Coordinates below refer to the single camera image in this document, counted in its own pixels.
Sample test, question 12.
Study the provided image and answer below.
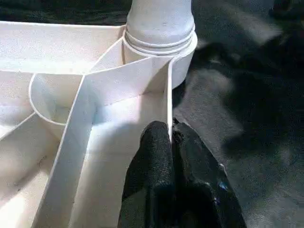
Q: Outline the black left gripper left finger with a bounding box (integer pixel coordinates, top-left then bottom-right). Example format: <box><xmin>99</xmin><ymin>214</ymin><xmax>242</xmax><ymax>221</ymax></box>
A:
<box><xmin>118</xmin><ymin>120</ymin><xmax>177</xmax><ymax>228</ymax></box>

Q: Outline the black mat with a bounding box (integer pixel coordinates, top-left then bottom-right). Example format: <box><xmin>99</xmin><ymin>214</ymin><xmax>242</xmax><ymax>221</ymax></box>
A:
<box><xmin>0</xmin><ymin>0</ymin><xmax>304</xmax><ymax>228</ymax></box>

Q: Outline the white plastic table leg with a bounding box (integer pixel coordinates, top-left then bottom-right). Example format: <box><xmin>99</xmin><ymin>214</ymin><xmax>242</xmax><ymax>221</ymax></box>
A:
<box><xmin>124</xmin><ymin>0</ymin><xmax>197</xmax><ymax>57</ymax></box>

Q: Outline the white plastic table top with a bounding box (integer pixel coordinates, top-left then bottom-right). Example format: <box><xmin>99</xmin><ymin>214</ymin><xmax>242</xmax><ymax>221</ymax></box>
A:
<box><xmin>0</xmin><ymin>20</ymin><xmax>199</xmax><ymax>228</ymax></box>

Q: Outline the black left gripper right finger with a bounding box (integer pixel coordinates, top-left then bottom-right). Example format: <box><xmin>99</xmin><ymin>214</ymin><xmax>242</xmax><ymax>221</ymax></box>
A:
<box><xmin>171</xmin><ymin>117</ymin><xmax>248</xmax><ymax>228</ymax></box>

